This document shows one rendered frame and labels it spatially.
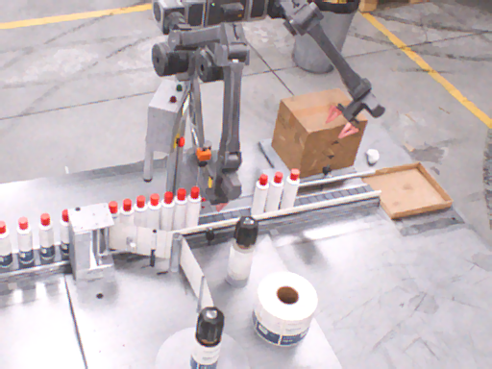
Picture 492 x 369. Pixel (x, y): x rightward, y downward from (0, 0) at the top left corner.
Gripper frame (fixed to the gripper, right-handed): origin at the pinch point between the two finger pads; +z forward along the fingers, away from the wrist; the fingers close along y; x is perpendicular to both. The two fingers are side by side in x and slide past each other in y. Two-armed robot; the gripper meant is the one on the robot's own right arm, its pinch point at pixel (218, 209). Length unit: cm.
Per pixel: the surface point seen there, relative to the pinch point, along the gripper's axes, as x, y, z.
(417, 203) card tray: -2, 94, 19
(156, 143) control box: 8.5, -23.3, -30.2
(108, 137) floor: 168, 0, 101
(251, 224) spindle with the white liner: -23.4, 1.2, -15.9
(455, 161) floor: 91, 215, 103
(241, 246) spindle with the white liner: -24.1, -1.2, -6.1
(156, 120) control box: 8.8, -23.7, -40.3
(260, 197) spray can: 3.9, 19.7, 2.3
